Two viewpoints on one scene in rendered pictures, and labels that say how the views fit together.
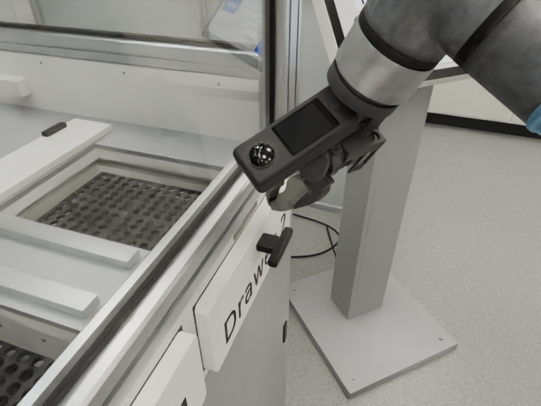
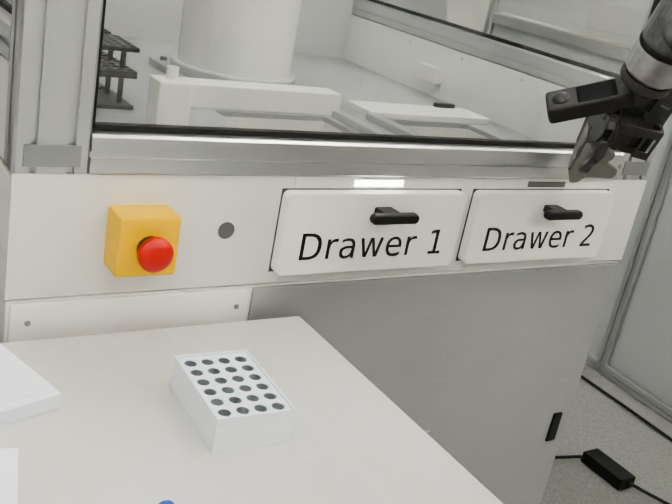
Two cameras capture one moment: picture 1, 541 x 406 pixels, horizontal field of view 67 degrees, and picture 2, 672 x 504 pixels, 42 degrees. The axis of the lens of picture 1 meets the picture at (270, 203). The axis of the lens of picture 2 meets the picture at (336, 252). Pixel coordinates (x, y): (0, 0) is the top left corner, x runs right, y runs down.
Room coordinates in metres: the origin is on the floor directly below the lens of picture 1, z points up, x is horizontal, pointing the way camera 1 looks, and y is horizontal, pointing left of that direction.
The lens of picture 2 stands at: (-0.82, -0.48, 1.24)
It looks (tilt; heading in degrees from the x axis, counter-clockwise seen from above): 20 degrees down; 35
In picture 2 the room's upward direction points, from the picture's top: 11 degrees clockwise
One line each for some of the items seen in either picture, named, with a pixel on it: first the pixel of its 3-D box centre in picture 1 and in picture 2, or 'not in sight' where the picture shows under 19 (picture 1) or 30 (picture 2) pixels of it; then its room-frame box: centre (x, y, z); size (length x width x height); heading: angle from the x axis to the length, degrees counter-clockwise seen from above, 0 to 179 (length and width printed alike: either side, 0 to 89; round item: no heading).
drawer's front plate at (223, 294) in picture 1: (253, 258); (539, 225); (0.41, 0.02, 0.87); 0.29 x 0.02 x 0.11; 161
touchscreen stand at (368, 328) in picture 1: (383, 210); not in sight; (1.02, -0.35, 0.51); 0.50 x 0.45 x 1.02; 24
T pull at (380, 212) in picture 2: not in sight; (389, 215); (0.11, 0.10, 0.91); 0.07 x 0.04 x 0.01; 161
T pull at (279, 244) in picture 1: (272, 244); (557, 212); (0.40, 0.00, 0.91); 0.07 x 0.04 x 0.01; 161
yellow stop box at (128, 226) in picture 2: not in sight; (143, 241); (-0.20, 0.22, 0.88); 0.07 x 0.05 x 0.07; 161
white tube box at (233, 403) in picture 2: not in sight; (230, 397); (-0.23, 0.03, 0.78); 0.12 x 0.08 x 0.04; 68
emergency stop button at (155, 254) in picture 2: not in sight; (153, 252); (-0.21, 0.19, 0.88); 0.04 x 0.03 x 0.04; 161
